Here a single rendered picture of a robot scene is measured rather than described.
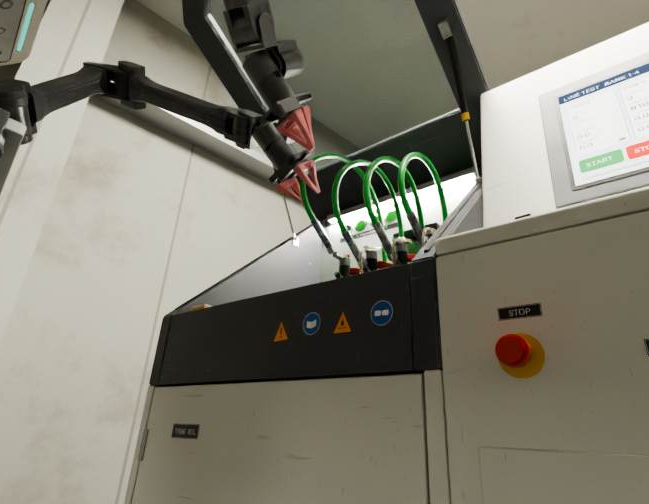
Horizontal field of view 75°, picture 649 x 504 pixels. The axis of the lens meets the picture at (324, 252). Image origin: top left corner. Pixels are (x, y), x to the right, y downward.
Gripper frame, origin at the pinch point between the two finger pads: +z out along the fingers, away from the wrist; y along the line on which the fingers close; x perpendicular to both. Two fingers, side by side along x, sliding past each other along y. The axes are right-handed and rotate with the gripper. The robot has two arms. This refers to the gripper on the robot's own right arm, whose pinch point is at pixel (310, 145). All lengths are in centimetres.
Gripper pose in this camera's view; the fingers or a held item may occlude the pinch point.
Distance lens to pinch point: 85.7
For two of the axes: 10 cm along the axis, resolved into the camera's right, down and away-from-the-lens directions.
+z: 5.5, 8.3, 1.0
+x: -6.0, 3.1, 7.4
